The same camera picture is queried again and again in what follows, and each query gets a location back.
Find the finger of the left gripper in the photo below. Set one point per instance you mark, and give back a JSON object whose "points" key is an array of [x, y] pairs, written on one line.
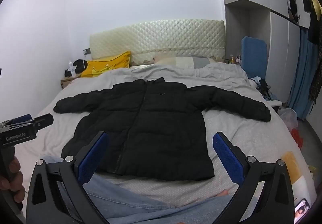
{"points": [[43, 121], [21, 119]]}

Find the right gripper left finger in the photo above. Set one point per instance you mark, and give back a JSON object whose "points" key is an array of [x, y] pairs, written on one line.
{"points": [[56, 193]]}

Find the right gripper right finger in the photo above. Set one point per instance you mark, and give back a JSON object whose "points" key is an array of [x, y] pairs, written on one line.
{"points": [[276, 201]]}

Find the black puffer jacket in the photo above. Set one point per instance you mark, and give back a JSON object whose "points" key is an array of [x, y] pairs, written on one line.
{"points": [[156, 128]]}

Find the smartphone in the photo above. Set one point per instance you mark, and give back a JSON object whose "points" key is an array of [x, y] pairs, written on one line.
{"points": [[300, 210]]}

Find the wooden nightstand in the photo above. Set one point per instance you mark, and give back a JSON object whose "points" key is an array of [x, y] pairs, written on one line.
{"points": [[66, 81]]}

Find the blue jeans leg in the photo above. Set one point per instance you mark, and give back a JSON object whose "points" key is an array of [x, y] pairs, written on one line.
{"points": [[119, 205]]}

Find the white spray bottle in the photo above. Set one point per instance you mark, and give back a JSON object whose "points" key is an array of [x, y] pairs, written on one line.
{"points": [[72, 69]]}

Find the black bag on nightstand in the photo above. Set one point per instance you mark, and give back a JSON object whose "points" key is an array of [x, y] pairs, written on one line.
{"points": [[80, 66]]}

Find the yellow crown pillow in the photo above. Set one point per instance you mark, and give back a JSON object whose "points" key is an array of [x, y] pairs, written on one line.
{"points": [[96, 67]]}

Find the plastic bag with red items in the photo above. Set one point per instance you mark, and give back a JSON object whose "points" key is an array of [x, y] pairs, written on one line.
{"points": [[289, 117]]}

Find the blue curtain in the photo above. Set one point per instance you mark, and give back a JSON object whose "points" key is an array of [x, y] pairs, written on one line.
{"points": [[306, 66]]}

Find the bottles on side shelf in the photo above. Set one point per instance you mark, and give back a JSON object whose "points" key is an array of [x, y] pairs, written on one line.
{"points": [[233, 60]]}

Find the blue padded chair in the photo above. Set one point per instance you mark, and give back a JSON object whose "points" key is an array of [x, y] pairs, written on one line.
{"points": [[254, 57]]}

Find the grey beige pillow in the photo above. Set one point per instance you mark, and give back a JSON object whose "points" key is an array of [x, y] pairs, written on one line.
{"points": [[185, 62]]}

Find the cream quilted headboard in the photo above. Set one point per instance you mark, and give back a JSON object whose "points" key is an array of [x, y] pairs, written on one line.
{"points": [[147, 40]]}

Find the grey white wardrobe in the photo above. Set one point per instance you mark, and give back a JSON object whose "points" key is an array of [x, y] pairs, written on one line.
{"points": [[278, 24]]}

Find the wall power socket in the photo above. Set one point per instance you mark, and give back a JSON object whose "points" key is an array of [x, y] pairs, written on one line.
{"points": [[87, 51]]}

